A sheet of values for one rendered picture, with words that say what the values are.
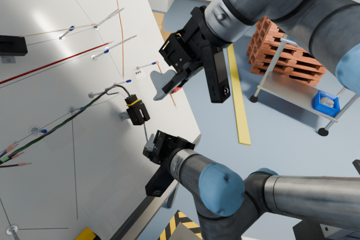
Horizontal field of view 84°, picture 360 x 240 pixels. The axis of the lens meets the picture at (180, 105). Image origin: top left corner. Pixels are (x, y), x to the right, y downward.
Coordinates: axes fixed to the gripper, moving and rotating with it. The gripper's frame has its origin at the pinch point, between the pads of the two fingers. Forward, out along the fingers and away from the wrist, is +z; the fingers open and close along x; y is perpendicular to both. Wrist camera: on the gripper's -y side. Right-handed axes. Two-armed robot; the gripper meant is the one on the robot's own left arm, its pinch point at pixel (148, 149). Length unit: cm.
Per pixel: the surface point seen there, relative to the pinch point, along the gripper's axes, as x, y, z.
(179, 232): -71, -60, 55
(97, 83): 20.0, 13.8, 6.0
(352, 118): -307, 99, 58
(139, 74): 7.9, 22.6, 11.3
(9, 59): 39.5, 11.6, -0.1
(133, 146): 2.3, -1.5, 6.6
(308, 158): -203, 22, 49
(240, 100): -165, 68, 129
